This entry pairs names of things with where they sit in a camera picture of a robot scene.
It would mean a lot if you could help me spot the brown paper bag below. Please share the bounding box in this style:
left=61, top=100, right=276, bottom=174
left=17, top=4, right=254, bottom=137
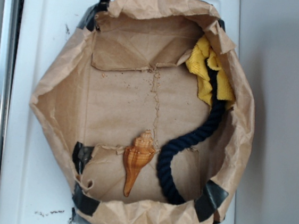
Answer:
left=30, top=0, right=255, bottom=224

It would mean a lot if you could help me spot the orange conch shell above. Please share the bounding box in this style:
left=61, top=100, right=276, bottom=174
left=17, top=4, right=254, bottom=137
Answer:
left=123, top=129, right=156, bottom=197

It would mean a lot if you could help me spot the yellow microfiber cloth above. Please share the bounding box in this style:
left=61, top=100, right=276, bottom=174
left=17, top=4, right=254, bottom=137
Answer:
left=186, top=36, right=235, bottom=110

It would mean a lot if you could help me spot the dark navy rope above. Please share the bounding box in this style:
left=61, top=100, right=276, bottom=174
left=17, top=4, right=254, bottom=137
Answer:
left=152, top=62, right=230, bottom=210

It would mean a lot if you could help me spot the white plastic tray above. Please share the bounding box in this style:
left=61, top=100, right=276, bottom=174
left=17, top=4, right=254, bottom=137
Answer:
left=0, top=0, right=240, bottom=224

